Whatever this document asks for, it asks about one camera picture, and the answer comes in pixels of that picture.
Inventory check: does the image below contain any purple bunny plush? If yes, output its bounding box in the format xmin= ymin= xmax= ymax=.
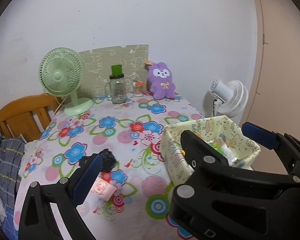
xmin=145 ymin=61 xmax=175 ymax=100

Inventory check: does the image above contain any white standing fan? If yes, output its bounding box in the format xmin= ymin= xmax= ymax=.
xmin=204 ymin=79 xmax=249 ymax=118

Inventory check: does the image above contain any beige door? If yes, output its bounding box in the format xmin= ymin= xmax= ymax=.
xmin=239 ymin=0 xmax=300 ymax=176

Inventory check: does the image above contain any black sparkly cloth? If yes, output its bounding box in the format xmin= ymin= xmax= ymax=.
xmin=78 ymin=148 xmax=117 ymax=173

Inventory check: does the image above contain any small glass orange lid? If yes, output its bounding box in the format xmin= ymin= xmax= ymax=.
xmin=133 ymin=80 xmax=146 ymax=97

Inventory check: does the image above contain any green desk fan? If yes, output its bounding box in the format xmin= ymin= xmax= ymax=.
xmin=38 ymin=47 xmax=94 ymax=116

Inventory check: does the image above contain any blue checked bedsheet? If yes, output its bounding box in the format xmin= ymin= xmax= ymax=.
xmin=0 ymin=198 xmax=18 ymax=239

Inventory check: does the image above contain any glass jar green lid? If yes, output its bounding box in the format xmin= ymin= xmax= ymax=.
xmin=105 ymin=64 xmax=127 ymax=105

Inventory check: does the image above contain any floral tablecloth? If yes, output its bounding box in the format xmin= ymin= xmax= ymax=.
xmin=14 ymin=92 xmax=202 ymax=239

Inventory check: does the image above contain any yellow-green patterned fabric bin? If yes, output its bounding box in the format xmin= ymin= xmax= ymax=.
xmin=160 ymin=115 xmax=261 ymax=185

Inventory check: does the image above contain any yellow cartoon tissue pack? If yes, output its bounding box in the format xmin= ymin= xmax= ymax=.
xmin=208 ymin=141 xmax=222 ymax=153

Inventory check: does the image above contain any grey plaid pillow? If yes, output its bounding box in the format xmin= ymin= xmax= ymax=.
xmin=0 ymin=132 xmax=25 ymax=209

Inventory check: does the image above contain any pink bear cloth pack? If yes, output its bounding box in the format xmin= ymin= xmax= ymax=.
xmin=90 ymin=177 xmax=116 ymax=201

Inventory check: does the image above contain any white sock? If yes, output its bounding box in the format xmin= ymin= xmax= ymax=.
xmin=218 ymin=139 xmax=238 ymax=166

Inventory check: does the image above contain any green patterned backing board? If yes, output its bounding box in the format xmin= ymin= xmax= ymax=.
xmin=77 ymin=44 xmax=149 ymax=98

